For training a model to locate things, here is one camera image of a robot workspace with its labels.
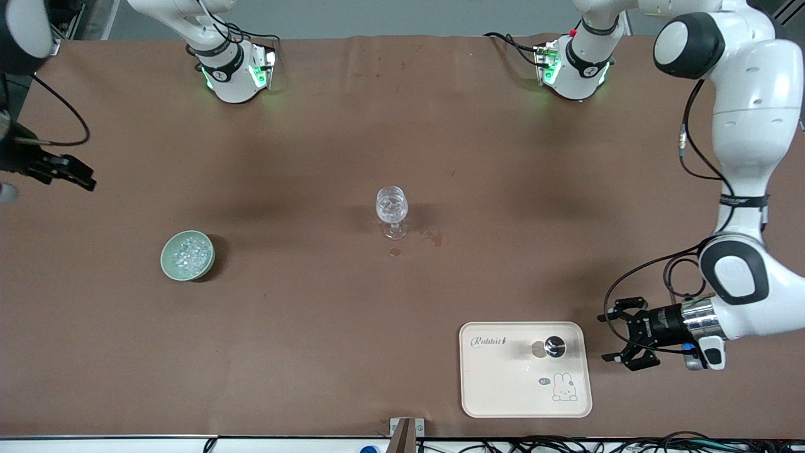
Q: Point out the white table edge rail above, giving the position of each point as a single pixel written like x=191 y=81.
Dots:
x=94 y=445

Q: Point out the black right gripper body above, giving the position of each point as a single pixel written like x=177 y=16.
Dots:
x=19 y=160

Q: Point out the cream rabbit print tray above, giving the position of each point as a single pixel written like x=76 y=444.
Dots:
x=503 y=384

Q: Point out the steel double jigger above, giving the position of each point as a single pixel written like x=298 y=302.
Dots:
x=554 y=346

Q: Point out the green ceramic bowl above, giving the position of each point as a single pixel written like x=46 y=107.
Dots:
x=168 y=267

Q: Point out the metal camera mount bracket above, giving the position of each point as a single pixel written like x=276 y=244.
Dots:
x=402 y=437

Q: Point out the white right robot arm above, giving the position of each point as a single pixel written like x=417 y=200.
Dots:
x=229 y=82

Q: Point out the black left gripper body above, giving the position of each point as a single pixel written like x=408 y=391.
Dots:
x=661 y=327

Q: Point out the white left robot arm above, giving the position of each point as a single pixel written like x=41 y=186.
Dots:
x=755 y=94

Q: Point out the aluminium frame corner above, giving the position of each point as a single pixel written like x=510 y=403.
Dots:
x=793 y=7

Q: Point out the clear ice cubes pile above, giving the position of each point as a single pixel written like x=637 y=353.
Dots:
x=188 y=253

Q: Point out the brown table cover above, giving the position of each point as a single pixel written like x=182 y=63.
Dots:
x=314 y=157

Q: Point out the clear stemmed wine glass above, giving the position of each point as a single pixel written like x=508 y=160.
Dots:
x=392 y=204

